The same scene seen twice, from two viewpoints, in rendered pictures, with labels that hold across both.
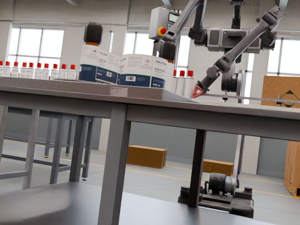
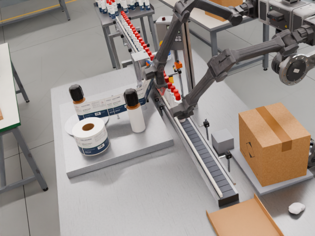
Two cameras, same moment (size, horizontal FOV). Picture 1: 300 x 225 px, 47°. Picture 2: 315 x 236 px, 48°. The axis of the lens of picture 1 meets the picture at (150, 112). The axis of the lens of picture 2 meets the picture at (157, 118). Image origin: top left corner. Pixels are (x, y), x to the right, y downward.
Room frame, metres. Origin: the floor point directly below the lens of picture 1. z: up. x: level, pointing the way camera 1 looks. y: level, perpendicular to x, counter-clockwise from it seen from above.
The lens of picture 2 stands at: (0.90, -1.68, 2.27)
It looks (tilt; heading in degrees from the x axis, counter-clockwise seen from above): 36 degrees down; 57
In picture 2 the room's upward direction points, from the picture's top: 12 degrees counter-clockwise
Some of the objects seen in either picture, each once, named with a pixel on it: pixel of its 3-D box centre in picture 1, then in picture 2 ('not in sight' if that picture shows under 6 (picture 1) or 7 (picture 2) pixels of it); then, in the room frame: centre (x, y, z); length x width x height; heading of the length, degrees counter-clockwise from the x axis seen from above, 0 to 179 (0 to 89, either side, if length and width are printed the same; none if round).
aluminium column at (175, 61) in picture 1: (173, 61); (189, 65); (2.23, -0.11, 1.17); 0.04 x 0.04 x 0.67; 67
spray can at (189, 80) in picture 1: (188, 88); (179, 107); (2.03, -0.21, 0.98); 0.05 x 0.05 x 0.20
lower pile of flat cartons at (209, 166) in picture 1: (215, 167); not in sight; (6.50, -1.34, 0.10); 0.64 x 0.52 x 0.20; 70
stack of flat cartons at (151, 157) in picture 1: (147, 156); not in sight; (6.37, -0.04, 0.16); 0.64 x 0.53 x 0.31; 78
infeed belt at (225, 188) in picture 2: not in sight; (176, 113); (2.08, -0.10, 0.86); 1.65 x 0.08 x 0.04; 67
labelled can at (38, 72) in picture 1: (37, 77); (138, 43); (2.48, 0.83, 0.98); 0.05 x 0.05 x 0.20
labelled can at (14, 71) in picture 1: (14, 75); (133, 34); (2.57, 1.03, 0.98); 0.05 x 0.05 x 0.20
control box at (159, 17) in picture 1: (164, 26); (172, 33); (2.20, -0.03, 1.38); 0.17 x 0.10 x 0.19; 122
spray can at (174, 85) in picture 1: (172, 86); (175, 99); (2.07, -0.11, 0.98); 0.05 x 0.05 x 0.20
